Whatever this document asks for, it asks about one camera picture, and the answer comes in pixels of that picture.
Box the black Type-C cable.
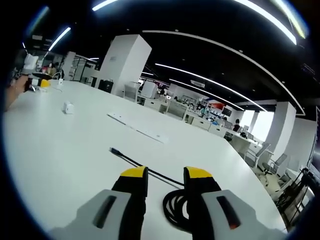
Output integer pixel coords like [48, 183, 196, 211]
[109, 147, 201, 227]

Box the white charger adapter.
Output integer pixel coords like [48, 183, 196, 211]
[62, 100, 75, 115]

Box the white office desk row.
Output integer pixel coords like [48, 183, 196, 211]
[227, 129, 266, 161]

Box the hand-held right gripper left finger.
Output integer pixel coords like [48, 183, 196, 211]
[49, 166, 150, 240]

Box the white drawer cabinets row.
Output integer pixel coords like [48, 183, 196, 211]
[184, 109, 227, 137]

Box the black office chair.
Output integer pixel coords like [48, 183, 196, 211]
[98, 79, 114, 94]

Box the white plug with white cable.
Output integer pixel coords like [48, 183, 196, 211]
[51, 71, 65, 87]

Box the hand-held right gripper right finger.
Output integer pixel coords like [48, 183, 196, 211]
[183, 166, 288, 240]

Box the black stand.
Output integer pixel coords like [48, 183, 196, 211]
[274, 166, 316, 226]

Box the white mesh chair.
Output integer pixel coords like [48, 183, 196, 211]
[123, 83, 139, 102]

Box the grey mesh office chair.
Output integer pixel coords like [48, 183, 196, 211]
[261, 152, 288, 177]
[243, 142, 272, 173]

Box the person's left hand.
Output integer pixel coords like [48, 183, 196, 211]
[13, 74, 30, 95]

